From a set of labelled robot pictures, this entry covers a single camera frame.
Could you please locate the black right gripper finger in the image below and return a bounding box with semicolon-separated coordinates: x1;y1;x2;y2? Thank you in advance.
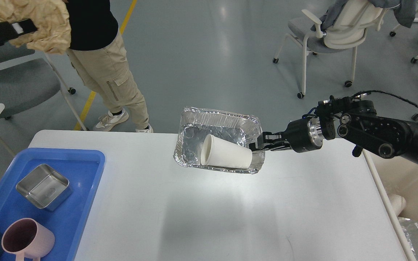
263;132;286;142
248;141;292;152

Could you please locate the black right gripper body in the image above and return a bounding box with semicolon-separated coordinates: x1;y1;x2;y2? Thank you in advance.
285;118;324;153

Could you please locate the white paper cup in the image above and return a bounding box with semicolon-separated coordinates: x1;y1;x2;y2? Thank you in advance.
201;134;253;169

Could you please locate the aluminium foil tray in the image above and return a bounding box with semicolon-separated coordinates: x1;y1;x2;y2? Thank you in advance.
173;106;265;174

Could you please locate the brown paper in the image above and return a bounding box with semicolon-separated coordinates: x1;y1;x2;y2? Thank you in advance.
0;0;71;55

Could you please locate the square stainless steel tray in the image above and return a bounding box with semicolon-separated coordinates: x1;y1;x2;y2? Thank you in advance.
16;163;73;212

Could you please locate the pink plastic mug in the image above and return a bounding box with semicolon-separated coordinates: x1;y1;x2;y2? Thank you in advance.
1;218;55;261

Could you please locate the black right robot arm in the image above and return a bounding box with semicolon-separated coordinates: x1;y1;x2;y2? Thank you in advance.
248;90;418;165

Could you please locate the left white grey chair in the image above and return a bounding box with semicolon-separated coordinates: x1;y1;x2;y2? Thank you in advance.
0;43;89;131

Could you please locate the beige plastic bin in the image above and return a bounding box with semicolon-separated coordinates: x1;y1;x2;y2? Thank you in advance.
363;151;418;260

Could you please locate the seated person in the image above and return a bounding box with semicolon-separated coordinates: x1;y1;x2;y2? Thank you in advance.
64;0;153;133

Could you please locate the white grey office chair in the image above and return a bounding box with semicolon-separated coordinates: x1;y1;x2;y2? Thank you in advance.
272;0;388;99

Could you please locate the beige roll in bin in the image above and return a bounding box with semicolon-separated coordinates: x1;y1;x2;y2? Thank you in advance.
388;194;407;216

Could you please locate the grey jacket on chair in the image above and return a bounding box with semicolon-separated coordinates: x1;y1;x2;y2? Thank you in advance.
319;0;416;31

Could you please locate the blue plastic tray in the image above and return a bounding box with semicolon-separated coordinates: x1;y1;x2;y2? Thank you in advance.
0;148;106;261

